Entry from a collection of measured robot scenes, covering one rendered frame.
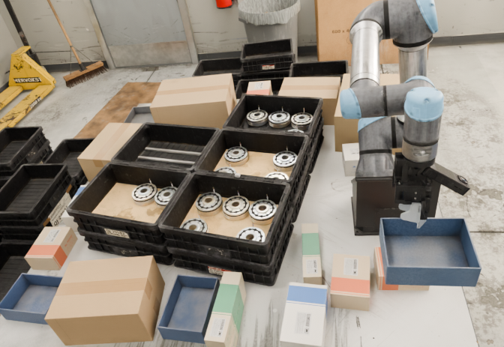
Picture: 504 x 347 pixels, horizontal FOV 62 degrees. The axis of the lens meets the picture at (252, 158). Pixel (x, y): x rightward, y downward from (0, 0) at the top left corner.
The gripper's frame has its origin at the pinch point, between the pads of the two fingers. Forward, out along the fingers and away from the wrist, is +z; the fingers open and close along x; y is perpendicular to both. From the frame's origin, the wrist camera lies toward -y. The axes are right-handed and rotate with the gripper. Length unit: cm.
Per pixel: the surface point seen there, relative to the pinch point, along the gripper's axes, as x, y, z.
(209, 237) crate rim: -11, 62, 18
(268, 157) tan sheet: -66, 51, 21
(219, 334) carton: 15, 54, 31
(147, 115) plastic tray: -124, 133, 27
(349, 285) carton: -7.9, 17.4, 33.4
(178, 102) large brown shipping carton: -102, 102, 10
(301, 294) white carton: -2.7, 32.3, 32.5
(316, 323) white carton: 6.7, 27.0, 33.6
